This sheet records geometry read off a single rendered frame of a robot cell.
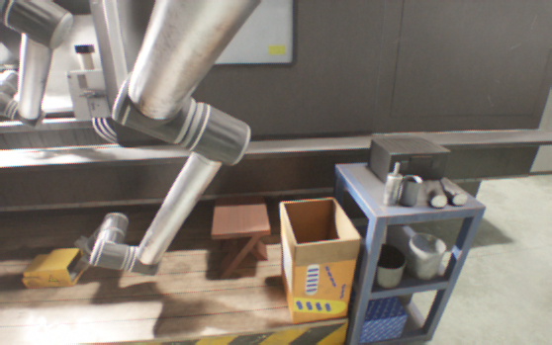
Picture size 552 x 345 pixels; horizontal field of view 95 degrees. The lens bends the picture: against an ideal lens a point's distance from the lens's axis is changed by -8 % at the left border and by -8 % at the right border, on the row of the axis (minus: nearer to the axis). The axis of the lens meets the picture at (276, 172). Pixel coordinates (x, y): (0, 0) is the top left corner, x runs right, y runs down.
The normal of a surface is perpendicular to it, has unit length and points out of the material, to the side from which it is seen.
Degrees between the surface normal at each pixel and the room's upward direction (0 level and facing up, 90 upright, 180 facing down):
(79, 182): 90
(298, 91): 86
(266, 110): 86
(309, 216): 90
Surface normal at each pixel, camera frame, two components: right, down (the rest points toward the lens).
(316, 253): 0.15, 0.42
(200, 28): -0.11, 0.94
